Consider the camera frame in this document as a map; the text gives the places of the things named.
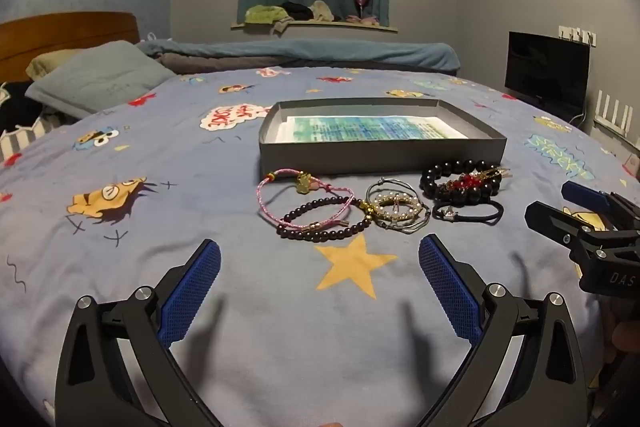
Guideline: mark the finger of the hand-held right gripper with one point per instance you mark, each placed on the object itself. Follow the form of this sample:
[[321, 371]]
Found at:
[[550, 222], [582, 196]]

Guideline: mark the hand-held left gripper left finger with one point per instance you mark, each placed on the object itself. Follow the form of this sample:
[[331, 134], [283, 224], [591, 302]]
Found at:
[[192, 292]]

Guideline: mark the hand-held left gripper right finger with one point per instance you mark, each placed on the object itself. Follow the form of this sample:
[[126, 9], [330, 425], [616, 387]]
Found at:
[[447, 292]]

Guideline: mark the grey cardboard box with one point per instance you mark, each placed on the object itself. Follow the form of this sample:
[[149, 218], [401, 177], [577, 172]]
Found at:
[[380, 154]]

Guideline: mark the white router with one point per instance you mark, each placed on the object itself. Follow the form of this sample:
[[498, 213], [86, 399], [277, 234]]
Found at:
[[617, 124]]

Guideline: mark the blue cartoon printed bedsheet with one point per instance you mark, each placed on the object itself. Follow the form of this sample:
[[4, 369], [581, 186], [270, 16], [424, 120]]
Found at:
[[200, 207]]

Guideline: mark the black television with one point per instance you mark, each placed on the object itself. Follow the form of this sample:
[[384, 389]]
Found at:
[[545, 72]]

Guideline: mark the blue-green printed paper sheet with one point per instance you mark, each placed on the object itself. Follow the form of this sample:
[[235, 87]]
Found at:
[[370, 128]]

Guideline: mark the grey folded blanket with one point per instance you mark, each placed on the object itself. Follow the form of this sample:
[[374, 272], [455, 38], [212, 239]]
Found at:
[[225, 63]]

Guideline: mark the grey-blue pillow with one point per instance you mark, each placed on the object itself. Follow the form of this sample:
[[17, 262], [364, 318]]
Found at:
[[100, 79]]

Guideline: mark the black and white striped pillow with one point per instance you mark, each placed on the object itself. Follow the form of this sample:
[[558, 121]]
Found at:
[[22, 127]]

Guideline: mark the blue folded duvet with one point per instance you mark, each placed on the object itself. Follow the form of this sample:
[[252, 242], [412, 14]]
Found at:
[[300, 49]]

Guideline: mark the pink cloth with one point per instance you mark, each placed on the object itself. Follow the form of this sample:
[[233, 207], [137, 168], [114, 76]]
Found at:
[[367, 21]]

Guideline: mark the yellow-green pillow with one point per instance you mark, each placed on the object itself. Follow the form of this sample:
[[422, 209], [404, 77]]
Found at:
[[47, 62]]

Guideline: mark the green cloth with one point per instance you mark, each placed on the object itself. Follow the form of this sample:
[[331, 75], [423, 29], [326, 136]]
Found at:
[[265, 14]]

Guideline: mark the wooden headboard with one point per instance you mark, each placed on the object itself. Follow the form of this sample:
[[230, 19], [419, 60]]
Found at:
[[65, 32]]

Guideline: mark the window sill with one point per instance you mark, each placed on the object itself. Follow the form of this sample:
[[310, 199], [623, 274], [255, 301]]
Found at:
[[320, 26]]

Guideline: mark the black cloth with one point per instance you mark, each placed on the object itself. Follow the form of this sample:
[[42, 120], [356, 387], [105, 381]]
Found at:
[[297, 9]]

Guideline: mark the beige cloth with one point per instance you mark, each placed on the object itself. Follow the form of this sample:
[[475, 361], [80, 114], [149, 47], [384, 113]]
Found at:
[[321, 11]]

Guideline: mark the wall sockets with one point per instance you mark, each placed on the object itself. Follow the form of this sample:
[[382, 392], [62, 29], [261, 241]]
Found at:
[[577, 36]]

